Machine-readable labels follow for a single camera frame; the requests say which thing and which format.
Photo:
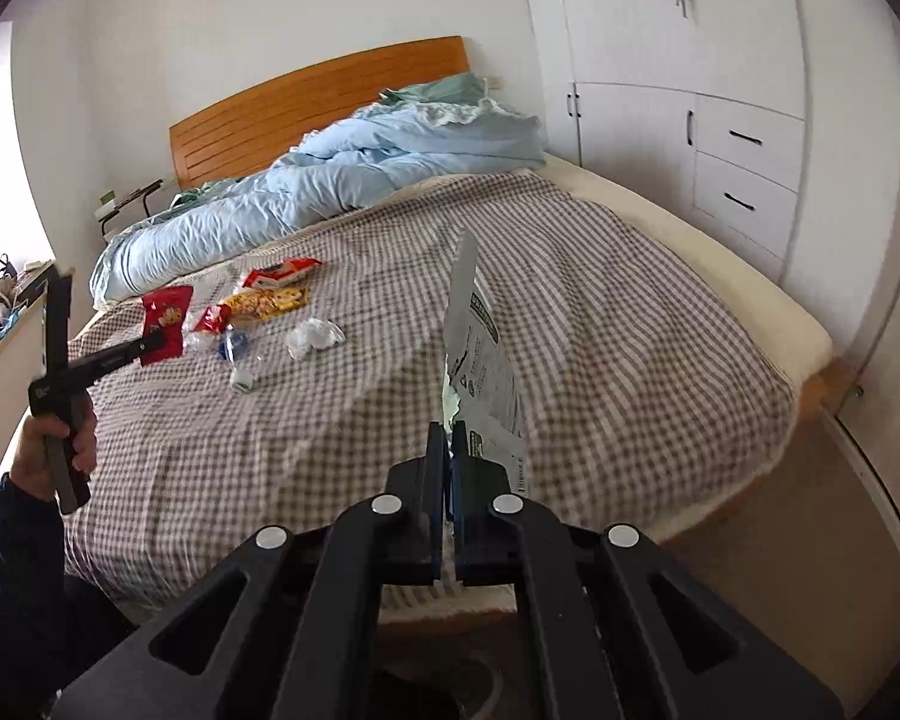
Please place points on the person's left hand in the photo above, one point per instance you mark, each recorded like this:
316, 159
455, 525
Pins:
34, 465

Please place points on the small white box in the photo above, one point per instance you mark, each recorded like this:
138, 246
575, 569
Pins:
106, 204

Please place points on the yellow snack packet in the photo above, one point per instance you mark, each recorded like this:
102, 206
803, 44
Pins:
270, 304

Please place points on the white wardrobe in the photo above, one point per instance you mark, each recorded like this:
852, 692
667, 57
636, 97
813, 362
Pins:
630, 30

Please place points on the window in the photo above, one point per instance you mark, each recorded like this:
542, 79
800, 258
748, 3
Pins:
0, 165

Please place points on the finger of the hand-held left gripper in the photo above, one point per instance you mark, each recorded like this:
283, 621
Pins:
127, 356

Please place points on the person's left forearm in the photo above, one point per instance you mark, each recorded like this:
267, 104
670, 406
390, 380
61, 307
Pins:
15, 577

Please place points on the dark handbag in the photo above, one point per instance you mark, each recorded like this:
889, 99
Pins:
1, 274

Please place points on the light blue duvet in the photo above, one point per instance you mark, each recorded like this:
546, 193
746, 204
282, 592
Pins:
345, 180

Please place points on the clear plastic bottle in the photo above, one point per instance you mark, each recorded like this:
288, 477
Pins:
232, 349

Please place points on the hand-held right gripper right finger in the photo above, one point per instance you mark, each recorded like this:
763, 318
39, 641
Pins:
459, 487

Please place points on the dark bedside table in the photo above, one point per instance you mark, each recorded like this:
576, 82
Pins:
131, 202

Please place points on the brown checked bed sheet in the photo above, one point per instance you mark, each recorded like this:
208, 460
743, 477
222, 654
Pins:
570, 315

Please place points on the windowsill clutter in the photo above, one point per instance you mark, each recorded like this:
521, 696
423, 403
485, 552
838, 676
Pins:
0, 322

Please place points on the white milk carton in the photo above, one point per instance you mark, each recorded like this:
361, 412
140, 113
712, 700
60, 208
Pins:
476, 360

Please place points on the dark green cloth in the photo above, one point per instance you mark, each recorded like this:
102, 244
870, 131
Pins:
191, 200

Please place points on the green pillow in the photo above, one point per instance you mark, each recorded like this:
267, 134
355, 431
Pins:
435, 88

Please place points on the crumpled white plastic wrap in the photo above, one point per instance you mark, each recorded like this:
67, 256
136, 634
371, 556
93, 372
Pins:
313, 337

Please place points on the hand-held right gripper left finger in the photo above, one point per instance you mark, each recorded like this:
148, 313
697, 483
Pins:
420, 525

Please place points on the red and white snack packet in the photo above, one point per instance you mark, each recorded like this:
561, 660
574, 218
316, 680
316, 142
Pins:
285, 272

